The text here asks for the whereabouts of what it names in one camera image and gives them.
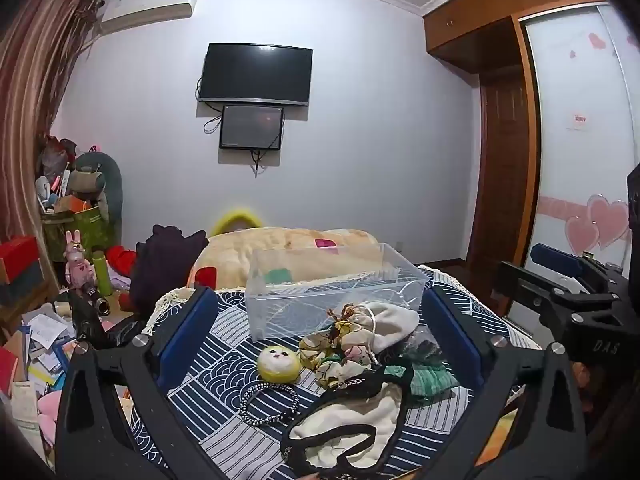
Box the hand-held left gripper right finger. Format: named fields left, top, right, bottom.
left=370, top=286, right=589, bottom=480

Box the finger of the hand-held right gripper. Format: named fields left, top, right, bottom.
left=492, top=261, right=621, bottom=321
left=530, top=243, right=626, bottom=293

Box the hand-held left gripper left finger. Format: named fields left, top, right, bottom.
left=54, top=285, right=281, bottom=480

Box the green pleated cloth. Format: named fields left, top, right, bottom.
left=400, top=340, right=461, bottom=403

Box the white drawstring pouch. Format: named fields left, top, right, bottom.
left=345, top=301, right=420, bottom=356

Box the black and white hair tie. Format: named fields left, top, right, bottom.
left=240, top=381, right=300, bottom=428

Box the yellow round plush toy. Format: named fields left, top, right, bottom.
left=257, top=345, right=302, bottom=382

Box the white underwear with black lace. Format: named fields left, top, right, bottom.
left=280, top=362, right=416, bottom=478

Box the floral fabric scrunchie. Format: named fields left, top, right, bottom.
left=299, top=305, right=381, bottom=390

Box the clear plastic storage box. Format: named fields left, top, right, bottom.
left=245, top=242, right=431, bottom=342

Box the blue wave patterned bed sheet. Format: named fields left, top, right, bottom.
left=130, top=265, right=543, bottom=480

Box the dark purple cloth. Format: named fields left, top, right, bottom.
left=129, top=225, right=210, bottom=312

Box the brown wooden door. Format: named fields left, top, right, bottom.
left=467, top=72, right=540, bottom=275

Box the red plush toy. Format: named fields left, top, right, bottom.
left=106, top=245, right=139, bottom=279

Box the black flashlight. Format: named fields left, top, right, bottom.
left=81, top=284, right=110, bottom=316

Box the green bottle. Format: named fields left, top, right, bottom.
left=91, top=251, right=115, bottom=297

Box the beige fluffy blanket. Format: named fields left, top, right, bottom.
left=187, top=227, right=386, bottom=292

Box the yellow fuzzy hood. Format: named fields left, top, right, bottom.
left=210, top=206, right=265, bottom=237

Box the pink rabbit figure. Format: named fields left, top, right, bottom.
left=64, top=230, right=96, bottom=292

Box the white sliding door with hearts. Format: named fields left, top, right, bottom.
left=519, top=4, right=640, bottom=273

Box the green paper bag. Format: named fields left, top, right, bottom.
left=42, top=205, right=115, bottom=262

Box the pile of papers and books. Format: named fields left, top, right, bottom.
left=0, top=300, right=83, bottom=463

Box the grey plush toy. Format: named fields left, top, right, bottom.
left=67, top=150, right=124, bottom=233

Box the red box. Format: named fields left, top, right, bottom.
left=0, top=236, right=42, bottom=285

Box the wooden wardrobe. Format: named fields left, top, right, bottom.
left=422, top=0, right=640, bottom=333

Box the striped brown curtain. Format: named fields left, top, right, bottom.
left=0, top=0, right=104, bottom=248

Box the small black wall monitor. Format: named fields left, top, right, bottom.
left=219, top=104, right=285, bottom=151

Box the wall mounted black television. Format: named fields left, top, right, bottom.
left=197, top=43, right=314, bottom=107

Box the white wall air conditioner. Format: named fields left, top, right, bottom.
left=99, top=0, right=201, bottom=37

